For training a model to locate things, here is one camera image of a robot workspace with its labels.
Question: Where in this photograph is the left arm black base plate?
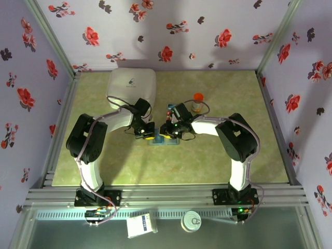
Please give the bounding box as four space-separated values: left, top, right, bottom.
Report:
74 188 122 208

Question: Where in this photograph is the aluminium front frame rail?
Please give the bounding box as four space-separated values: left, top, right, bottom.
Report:
23 183 311 208

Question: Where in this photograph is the orange lidded pill bottle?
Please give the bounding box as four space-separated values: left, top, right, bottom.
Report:
191 92 205 113

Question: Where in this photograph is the white plastic storage box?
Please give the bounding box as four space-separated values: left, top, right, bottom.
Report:
105 67 157 111

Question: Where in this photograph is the pale green card holder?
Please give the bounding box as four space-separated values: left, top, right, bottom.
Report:
147 128 182 146

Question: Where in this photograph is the white slotted cable duct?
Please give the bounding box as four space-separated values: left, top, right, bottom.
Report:
35 209 234 220

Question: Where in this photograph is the aluminium side frame rail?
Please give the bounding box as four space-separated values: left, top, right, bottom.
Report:
255 70 304 187
41 72 81 188

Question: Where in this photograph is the white blue printed carton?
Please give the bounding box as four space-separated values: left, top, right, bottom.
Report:
126 212 159 239

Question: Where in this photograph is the aluminium corner post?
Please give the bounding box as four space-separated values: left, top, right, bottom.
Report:
23 0 81 78
255 0 303 76

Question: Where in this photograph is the silver tin can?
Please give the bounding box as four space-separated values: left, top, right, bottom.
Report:
181 210 202 233

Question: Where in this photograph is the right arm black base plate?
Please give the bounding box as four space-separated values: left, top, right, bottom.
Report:
212 188 259 206

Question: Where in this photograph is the right arm lavender cable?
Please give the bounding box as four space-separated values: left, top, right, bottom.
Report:
181 100 266 225

